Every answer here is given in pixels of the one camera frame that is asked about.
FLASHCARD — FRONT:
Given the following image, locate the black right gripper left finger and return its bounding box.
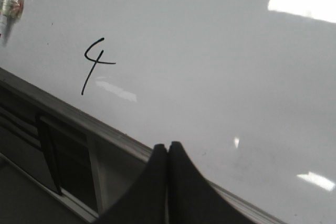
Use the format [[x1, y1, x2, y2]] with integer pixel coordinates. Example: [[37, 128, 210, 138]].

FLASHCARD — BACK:
[[95, 144, 168, 223]]

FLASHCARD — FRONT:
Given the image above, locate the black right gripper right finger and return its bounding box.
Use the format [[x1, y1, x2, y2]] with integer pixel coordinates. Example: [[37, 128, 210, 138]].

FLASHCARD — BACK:
[[167, 141, 253, 223]]

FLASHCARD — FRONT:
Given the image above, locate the white black dry-erase marker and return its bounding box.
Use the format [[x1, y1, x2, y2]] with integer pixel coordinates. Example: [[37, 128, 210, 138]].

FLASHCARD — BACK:
[[1, 0, 24, 38]]

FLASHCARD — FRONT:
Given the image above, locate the dark shelf unit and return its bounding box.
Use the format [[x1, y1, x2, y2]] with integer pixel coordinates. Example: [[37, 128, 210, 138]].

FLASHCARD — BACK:
[[0, 79, 106, 224]]

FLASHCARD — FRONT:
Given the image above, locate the white whiteboard with aluminium frame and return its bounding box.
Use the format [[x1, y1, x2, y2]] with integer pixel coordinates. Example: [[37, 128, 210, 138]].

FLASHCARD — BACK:
[[1, 0, 335, 223]]

